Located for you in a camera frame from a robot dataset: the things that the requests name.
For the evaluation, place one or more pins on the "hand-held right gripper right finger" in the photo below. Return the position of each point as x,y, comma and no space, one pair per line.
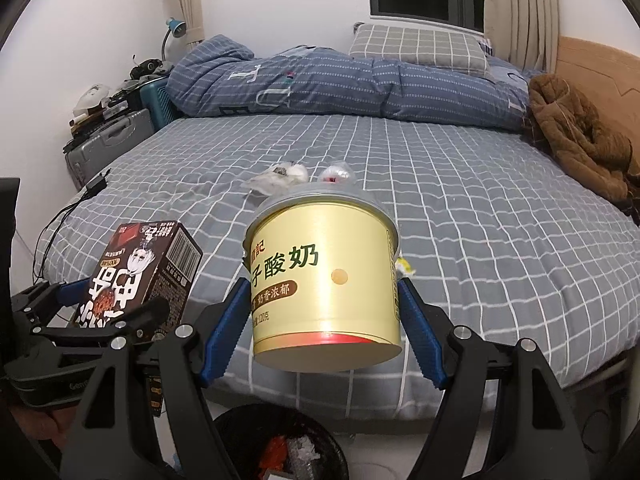
420,330

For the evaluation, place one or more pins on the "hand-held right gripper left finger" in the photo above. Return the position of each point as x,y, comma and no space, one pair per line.
225,340

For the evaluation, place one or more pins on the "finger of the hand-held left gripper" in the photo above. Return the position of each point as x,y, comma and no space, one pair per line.
75,291
125,322

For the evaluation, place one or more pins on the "dark brown snack box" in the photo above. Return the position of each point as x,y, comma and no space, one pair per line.
150,265

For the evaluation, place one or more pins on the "black trash bin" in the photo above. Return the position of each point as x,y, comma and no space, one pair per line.
235,425

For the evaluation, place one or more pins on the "yellow yogurt cup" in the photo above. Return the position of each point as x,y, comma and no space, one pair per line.
325,280

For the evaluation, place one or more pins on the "crinkled clear plastic wrapper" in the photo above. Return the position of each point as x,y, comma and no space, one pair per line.
280,175

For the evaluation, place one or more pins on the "clear wrapper with red bit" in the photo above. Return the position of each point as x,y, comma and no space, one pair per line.
335,174

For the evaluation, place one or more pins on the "person's left hand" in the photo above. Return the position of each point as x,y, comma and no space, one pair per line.
40,425

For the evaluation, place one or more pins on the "black power adapter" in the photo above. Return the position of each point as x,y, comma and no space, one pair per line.
97,182

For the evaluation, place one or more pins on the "silver suitcase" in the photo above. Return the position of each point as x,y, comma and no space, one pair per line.
110,135

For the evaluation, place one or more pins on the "white plastic mask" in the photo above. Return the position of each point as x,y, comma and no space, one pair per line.
92,95

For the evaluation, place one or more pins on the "teal suitcase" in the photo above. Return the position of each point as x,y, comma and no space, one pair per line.
157,102

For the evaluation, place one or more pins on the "brown jacket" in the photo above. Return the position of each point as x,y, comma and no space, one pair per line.
575,130

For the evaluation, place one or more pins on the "blue striped duvet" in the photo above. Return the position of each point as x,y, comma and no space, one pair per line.
325,85

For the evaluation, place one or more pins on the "grey checked pillow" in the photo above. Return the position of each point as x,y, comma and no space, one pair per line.
415,47

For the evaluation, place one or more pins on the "blue desk lamp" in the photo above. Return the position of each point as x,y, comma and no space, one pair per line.
176,26

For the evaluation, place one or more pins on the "wooden headboard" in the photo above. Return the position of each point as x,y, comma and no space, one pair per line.
600,65

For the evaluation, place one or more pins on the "wide beige curtain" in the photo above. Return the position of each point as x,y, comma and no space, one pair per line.
525,10

